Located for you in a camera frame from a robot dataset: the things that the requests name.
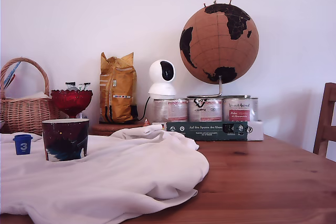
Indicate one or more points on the blue pen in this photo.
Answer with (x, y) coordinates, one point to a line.
(13, 72)

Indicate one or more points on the tin can with black logo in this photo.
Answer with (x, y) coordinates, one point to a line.
(205, 110)

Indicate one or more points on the small red triangular packet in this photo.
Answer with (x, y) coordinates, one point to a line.
(146, 122)

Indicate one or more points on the metal globe stand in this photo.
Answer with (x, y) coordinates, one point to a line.
(220, 87)

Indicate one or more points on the blue coffee capsule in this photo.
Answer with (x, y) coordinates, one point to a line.
(23, 146)

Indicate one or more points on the red pen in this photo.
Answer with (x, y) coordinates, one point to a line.
(10, 80)

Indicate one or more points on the cork globe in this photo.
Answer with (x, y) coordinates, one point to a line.
(215, 45)

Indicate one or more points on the red-labelled tin can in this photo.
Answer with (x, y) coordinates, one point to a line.
(170, 110)

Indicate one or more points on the dark red coffee cup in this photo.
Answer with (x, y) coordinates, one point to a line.
(65, 140)

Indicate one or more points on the red glass bowl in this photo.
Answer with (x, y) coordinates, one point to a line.
(71, 100)

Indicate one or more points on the wooden chair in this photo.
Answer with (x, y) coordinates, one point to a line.
(328, 119)

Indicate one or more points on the white sachet with black end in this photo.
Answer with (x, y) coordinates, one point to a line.
(70, 85)

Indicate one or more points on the green and white cardboard tray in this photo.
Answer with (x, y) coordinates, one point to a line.
(210, 130)

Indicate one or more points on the yellow coffee bag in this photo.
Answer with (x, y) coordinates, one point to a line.
(116, 93)

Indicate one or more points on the white cloth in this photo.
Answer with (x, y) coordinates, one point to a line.
(105, 176)

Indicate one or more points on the tin can with script label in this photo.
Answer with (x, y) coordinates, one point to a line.
(240, 108)

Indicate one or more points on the white sachet with green print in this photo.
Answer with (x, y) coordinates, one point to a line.
(84, 86)

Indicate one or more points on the white dome security camera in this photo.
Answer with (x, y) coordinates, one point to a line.
(160, 82)

